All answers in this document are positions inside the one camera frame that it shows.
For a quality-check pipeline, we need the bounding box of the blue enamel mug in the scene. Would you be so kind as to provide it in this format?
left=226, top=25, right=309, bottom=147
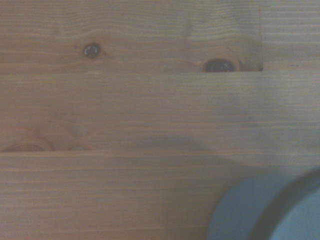
left=206, top=166, right=320, bottom=240

